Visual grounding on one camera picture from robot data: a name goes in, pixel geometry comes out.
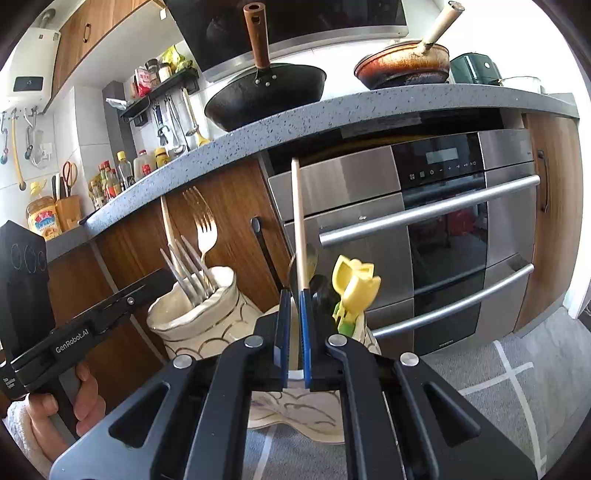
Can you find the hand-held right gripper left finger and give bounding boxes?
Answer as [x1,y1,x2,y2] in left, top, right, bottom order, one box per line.
[52,288,294,480]

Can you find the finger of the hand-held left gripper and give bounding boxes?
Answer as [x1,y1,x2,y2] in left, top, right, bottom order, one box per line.
[91,268,177,327]

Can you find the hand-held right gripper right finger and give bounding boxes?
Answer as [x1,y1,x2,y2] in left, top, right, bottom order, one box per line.
[298,288,539,480]

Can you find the white ceramic utensil holder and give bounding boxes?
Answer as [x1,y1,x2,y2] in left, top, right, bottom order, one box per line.
[147,267,384,444]

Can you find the small yellow plastic spoon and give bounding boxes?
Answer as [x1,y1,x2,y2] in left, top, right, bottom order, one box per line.
[331,254,382,325]

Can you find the metal spoon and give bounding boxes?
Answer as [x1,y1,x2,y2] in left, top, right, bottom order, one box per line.
[287,243,321,297]

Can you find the silver metal forks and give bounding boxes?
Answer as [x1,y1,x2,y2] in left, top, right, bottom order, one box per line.
[182,185,219,274]

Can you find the person's left hand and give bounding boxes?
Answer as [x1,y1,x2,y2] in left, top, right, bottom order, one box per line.
[27,360,108,463]

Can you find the large cooking oil bottle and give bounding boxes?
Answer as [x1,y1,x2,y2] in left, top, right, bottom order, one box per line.
[26,181,62,240]

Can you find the wooden knife block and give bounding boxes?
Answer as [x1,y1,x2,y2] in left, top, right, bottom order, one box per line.
[54,194,83,232]

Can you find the group of sauce bottles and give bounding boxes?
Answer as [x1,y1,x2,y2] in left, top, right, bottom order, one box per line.
[87,160,123,211]

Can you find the yellow cap bottle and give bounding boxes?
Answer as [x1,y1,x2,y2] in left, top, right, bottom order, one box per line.
[116,151,135,189]

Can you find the clear bottle with red label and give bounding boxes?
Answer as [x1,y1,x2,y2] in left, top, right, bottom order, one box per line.
[133,150,153,182]

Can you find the wooden base cabinet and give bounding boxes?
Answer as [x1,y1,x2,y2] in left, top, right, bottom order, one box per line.
[0,159,293,416]

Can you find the stainless steel built-in oven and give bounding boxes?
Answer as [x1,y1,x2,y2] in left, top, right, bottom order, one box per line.
[265,129,542,359]

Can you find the hanging metal skimmer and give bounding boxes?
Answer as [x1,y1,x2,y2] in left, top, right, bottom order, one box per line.
[165,96,186,156]

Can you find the grey striped table cloth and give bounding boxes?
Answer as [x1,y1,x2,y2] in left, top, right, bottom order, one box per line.
[241,339,573,480]

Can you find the hanging metal ladle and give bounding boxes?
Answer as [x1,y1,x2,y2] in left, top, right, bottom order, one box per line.
[182,87,199,138]

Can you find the red label packet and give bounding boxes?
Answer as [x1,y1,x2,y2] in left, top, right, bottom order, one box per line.
[135,66,158,96]

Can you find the white water heater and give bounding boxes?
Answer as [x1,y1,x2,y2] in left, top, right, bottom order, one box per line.
[4,31,62,114]

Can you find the grey speckled countertop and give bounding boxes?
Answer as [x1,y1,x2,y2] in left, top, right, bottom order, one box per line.
[44,83,581,265]

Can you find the yellow green snack bag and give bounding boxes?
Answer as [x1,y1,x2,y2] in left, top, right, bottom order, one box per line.
[159,45,199,75]

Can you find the wooden cabinet door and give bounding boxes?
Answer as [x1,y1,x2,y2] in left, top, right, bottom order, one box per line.
[513,113,584,334]

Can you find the rusty frying pan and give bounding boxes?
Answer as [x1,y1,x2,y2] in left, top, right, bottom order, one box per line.
[353,0,465,91]

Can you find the black range hood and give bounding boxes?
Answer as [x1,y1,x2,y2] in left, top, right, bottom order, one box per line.
[165,0,410,83]

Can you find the green kitchen appliance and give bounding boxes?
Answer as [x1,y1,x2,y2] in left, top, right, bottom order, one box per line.
[450,52,503,88]

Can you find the orange handled scissors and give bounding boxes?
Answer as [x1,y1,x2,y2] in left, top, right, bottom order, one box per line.
[62,160,79,197]

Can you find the yellow gas hose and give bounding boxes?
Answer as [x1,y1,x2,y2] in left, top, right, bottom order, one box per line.
[12,110,28,191]

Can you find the black wall shelf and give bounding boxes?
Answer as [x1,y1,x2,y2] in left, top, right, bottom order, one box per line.
[119,69,201,126]

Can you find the black wok with wooden handle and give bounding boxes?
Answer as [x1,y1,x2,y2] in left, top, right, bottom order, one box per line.
[204,2,328,133]

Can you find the wooden wall cabinet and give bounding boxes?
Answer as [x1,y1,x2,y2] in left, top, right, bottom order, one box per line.
[51,0,168,100]

